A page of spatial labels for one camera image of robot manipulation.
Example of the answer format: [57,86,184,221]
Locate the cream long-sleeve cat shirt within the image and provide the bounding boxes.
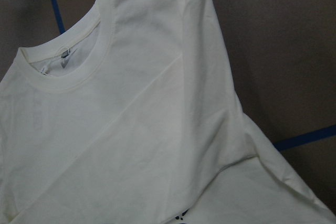
[1,0,335,223]

